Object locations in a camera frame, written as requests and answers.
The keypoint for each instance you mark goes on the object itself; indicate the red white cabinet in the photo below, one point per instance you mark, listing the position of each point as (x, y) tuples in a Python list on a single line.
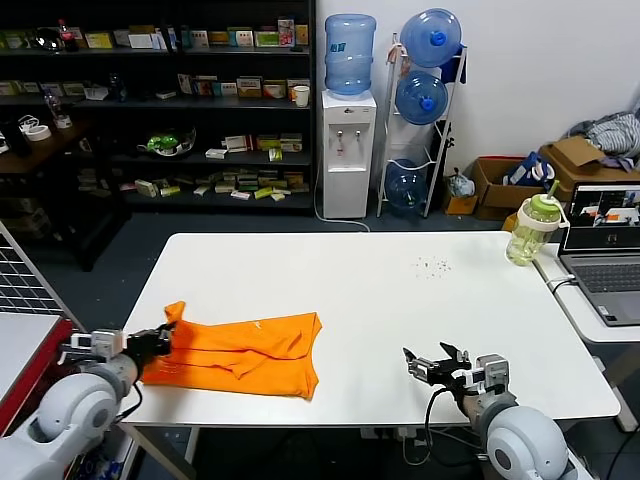
[(20, 345)]

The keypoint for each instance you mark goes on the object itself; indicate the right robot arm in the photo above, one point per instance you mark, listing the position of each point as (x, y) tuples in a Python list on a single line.
[(520, 440)]

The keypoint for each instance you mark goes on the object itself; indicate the dark blue bottle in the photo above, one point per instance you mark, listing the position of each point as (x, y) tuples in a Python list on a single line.
[(117, 87)]

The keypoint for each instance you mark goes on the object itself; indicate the small dark crumbs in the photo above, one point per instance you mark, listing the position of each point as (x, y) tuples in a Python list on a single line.
[(435, 264)]

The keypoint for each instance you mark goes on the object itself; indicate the white jug rack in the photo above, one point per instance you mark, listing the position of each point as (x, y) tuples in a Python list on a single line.
[(381, 191)]

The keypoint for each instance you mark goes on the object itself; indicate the grey laptop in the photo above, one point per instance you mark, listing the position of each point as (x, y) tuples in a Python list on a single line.
[(600, 280)]

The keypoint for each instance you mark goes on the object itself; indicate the green white bowl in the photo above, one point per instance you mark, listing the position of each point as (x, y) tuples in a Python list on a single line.
[(167, 144)]

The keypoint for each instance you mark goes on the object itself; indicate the white tape roll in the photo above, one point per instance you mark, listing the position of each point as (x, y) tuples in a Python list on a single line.
[(37, 132)]

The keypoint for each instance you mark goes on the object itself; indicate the blue white bag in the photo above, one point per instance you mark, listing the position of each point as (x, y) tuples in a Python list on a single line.
[(522, 172)]

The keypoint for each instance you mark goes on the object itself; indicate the grey plastic bag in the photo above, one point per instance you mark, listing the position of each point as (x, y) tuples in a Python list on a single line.
[(461, 183)]

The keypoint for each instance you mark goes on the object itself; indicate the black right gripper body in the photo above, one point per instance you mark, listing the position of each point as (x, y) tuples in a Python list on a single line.
[(457, 377)]

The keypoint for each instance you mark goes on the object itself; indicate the clear bottle pink label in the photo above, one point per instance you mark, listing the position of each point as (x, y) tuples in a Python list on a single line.
[(59, 110)]

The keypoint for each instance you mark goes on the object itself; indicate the white water dispenser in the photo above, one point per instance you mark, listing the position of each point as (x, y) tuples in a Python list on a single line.
[(347, 175)]

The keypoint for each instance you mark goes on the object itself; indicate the shiny silver object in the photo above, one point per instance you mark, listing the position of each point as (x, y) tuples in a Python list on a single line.
[(49, 40)]

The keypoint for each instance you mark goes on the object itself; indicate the blue labelled water jug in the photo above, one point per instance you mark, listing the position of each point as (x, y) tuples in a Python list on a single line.
[(351, 52)]

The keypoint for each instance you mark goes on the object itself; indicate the small yellow cardboard box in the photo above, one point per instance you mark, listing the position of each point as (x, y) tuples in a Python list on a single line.
[(460, 205)]

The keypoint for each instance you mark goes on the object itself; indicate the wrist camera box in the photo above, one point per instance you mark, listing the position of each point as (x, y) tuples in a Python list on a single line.
[(107, 342), (492, 372)]

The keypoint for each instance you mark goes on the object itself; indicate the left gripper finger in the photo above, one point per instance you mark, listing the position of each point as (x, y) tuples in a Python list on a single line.
[(167, 330), (164, 347)]

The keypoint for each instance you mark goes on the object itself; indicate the black device on desk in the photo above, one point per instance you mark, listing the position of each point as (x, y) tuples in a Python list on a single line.
[(15, 139)]

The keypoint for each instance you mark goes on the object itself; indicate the dark blue hanging cloth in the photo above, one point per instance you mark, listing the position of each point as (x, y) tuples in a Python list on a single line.
[(452, 66)]

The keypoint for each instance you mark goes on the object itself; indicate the orange t-shirt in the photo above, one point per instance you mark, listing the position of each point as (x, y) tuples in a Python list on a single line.
[(250, 350)]

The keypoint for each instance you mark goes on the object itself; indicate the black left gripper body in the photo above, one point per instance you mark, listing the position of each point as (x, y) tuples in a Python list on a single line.
[(142, 345)]

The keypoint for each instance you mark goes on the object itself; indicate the open cardboard box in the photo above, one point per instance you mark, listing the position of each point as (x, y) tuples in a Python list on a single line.
[(492, 192)]

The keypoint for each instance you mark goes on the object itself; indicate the white power strip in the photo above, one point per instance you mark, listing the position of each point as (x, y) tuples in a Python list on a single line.
[(395, 433)]

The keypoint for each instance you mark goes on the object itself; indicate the green lid drinking bottle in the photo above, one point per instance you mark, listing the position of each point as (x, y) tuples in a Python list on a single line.
[(526, 240)]

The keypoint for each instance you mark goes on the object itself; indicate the black stand by rack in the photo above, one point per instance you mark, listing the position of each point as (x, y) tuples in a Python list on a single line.
[(442, 145)]

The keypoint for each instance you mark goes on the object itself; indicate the cardboard box with flap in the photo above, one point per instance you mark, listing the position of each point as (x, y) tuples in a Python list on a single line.
[(575, 152)]

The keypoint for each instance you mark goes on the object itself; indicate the brown wooden desk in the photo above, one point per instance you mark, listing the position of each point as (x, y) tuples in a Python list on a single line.
[(45, 147)]

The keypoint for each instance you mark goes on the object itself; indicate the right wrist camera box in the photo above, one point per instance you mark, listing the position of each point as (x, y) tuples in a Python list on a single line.
[(492, 372)]

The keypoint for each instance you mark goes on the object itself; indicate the black shelving unit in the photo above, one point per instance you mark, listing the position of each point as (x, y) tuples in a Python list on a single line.
[(225, 104)]

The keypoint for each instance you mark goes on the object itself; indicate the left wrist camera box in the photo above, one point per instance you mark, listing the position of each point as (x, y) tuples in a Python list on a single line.
[(107, 342)]

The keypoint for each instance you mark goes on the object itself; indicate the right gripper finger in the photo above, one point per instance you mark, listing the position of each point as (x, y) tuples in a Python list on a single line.
[(420, 367), (454, 356)]

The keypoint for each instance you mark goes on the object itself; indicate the cola bottle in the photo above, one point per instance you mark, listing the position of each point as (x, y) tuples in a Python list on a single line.
[(68, 39)]

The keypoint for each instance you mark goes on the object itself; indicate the pile of clothes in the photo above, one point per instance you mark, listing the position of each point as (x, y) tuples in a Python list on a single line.
[(612, 132)]

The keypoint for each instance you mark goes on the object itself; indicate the white paper cup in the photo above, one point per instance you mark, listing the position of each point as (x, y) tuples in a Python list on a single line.
[(301, 95)]

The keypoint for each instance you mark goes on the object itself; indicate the pink box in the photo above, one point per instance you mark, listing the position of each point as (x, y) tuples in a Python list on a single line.
[(286, 31)]

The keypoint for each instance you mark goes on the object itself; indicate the white side table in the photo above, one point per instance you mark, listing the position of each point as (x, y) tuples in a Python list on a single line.
[(575, 320)]

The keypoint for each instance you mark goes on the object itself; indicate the yellow carton on floor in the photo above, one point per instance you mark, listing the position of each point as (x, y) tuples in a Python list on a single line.
[(511, 223)]

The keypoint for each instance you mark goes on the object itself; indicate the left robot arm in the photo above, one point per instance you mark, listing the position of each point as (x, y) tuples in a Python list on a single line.
[(75, 400)]

